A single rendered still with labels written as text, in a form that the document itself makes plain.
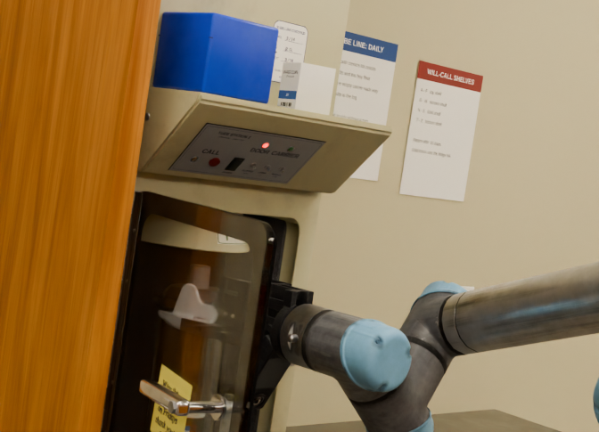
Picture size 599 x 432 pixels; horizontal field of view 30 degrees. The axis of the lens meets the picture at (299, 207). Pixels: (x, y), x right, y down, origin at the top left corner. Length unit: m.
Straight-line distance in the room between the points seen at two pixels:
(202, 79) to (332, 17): 0.32
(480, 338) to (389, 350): 0.13
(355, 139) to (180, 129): 0.26
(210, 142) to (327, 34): 0.29
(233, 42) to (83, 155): 0.21
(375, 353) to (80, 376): 0.32
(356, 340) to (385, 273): 1.06
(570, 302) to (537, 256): 1.49
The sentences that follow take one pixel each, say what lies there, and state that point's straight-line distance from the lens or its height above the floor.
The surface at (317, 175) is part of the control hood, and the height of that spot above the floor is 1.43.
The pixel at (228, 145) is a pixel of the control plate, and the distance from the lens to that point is 1.33.
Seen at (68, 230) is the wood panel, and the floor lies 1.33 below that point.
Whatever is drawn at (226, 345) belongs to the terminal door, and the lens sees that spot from 1.11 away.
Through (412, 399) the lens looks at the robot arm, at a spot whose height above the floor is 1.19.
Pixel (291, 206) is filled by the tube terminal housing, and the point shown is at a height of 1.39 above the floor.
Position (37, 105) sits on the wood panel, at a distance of 1.37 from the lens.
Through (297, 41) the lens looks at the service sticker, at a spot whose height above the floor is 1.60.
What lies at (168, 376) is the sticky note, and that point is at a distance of 1.22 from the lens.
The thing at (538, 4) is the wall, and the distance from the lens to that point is 2.61.
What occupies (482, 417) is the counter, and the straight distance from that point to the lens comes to 2.53.
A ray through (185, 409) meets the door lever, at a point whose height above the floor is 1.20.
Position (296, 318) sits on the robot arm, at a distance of 1.32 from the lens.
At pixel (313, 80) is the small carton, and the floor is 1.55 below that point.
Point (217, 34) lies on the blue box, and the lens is 1.27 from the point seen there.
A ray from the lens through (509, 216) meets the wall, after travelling 2.60.
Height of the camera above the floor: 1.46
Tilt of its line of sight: 3 degrees down
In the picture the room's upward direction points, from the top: 8 degrees clockwise
